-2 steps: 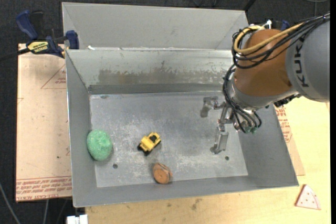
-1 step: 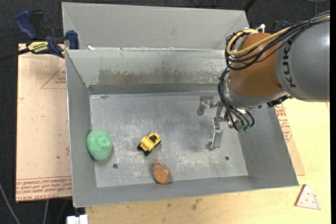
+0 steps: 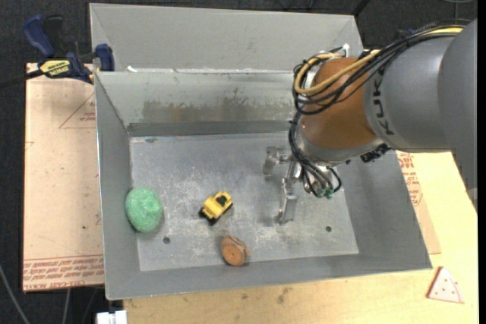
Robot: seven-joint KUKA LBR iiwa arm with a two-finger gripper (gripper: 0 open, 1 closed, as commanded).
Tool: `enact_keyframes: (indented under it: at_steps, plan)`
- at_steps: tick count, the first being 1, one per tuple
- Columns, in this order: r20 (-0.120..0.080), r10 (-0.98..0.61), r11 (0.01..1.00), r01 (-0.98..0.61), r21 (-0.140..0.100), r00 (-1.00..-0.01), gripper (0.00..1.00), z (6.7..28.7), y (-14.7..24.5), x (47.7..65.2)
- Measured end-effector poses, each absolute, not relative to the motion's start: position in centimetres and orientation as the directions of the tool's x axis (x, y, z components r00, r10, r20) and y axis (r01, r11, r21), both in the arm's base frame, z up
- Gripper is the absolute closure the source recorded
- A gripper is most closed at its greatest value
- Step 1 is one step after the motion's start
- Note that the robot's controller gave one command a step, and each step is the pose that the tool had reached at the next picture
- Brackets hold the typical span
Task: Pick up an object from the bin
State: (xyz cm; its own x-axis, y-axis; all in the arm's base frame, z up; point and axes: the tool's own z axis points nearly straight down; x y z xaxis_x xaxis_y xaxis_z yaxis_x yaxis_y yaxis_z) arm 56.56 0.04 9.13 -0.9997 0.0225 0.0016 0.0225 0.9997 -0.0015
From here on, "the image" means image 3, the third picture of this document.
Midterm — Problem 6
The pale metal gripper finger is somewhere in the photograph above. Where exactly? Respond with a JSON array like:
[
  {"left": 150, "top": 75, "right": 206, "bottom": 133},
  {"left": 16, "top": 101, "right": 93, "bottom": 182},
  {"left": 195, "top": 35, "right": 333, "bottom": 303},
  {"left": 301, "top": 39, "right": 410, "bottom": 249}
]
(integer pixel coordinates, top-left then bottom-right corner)
[
  {"left": 273, "top": 178, "right": 299, "bottom": 225},
  {"left": 261, "top": 146, "right": 290, "bottom": 176}
]

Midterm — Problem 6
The grey metal bin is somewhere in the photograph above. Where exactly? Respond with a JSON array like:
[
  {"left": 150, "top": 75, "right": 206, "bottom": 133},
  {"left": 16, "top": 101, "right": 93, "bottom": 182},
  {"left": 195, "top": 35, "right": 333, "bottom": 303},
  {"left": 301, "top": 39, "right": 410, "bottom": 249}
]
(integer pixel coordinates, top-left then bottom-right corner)
[{"left": 89, "top": 2, "right": 434, "bottom": 301}]

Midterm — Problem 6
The brown wooden disc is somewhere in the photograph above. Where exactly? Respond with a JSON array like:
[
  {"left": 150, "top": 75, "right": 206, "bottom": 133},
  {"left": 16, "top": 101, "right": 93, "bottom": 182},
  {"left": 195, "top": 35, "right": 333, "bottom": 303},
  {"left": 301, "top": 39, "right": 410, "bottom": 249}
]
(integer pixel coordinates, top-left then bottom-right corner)
[{"left": 220, "top": 234, "right": 251, "bottom": 267}]

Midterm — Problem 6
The yellow toy truck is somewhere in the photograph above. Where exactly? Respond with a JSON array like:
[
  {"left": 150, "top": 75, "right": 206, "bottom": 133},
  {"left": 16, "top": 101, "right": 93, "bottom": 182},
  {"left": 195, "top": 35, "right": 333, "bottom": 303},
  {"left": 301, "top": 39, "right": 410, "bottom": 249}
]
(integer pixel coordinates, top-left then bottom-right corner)
[{"left": 198, "top": 191, "right": 234, "bottom": 226}]

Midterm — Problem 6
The green mesh sponge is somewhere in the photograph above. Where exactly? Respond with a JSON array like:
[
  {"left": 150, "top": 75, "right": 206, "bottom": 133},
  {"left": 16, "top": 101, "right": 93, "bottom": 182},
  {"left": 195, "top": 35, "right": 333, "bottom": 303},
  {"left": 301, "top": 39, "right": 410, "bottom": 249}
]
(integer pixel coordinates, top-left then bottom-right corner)
[{"left": 125, "top": 187, "right": 165, "bottom": 234}]

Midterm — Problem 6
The brown cardboard board, red print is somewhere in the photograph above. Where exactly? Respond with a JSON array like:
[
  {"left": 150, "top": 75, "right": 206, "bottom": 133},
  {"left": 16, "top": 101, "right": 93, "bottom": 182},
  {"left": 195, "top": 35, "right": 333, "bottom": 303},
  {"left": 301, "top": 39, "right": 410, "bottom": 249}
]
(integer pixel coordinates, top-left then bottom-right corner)
[{"left": 22, "top": 62, "right": 442, "bottom": 293}]

